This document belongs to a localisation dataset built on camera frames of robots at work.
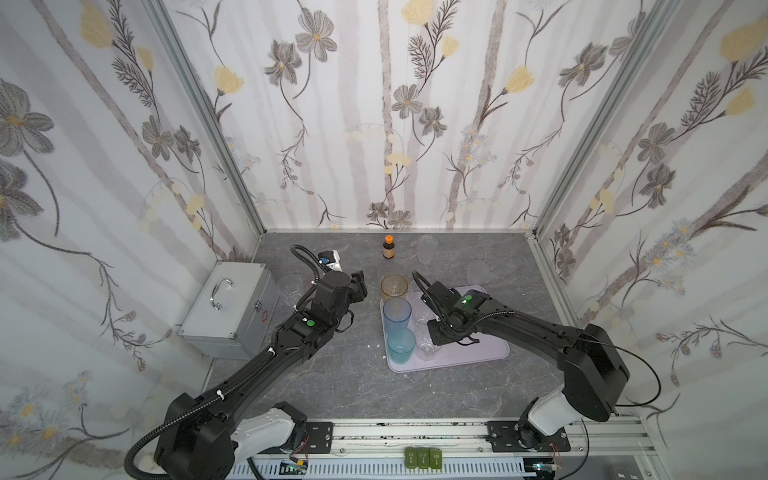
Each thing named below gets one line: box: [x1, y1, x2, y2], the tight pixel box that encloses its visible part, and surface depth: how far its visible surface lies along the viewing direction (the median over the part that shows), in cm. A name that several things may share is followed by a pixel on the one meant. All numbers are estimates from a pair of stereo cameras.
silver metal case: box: [177, 261, 281, 359], surface depth 83 cm
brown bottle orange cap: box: [382, 234, 395, 259], surface depth 110 cm
